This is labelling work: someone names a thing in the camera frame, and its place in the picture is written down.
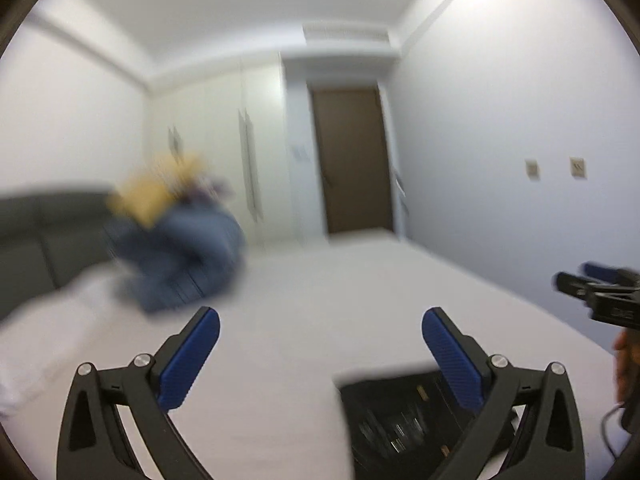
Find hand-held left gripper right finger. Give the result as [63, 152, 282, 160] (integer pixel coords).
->
[421, 307, 586, 480]

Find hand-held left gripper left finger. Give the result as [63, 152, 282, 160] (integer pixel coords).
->
[56, 306, 221, 480]

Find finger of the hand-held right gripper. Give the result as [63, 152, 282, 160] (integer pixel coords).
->
[552, 271, 593, 307]
[581, 261, 623, 282]

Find black pants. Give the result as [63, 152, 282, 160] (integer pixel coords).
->
[334, 369, 518, 480]

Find person's right hand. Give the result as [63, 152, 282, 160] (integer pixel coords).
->
[613, 329, 640, 405]

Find white pillow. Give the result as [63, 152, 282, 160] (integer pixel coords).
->
[0, 274, 132, 417]

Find grey padded headboard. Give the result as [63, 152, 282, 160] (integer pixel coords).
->
[0, 185, 121, 311]

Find cream wardrobe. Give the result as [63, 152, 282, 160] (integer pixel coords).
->
[146, 52, 302, 247]

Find brown wooden door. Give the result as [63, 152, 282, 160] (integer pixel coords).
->
[310, 86, 394, 235]

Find white ceiling air vent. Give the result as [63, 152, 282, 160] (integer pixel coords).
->
[302, 22, 392, 47]

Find thin black cable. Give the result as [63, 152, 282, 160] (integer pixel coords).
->
[599, 402, 632, 462]

